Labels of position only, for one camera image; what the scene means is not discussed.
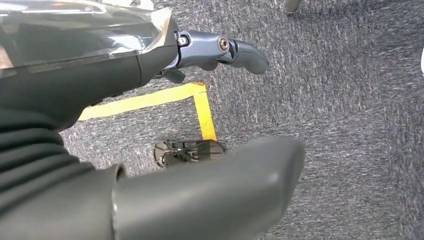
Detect yellow floor tape square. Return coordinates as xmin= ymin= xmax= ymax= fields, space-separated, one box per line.
xmin=77 ymin=82 xmax=218 ymax=142

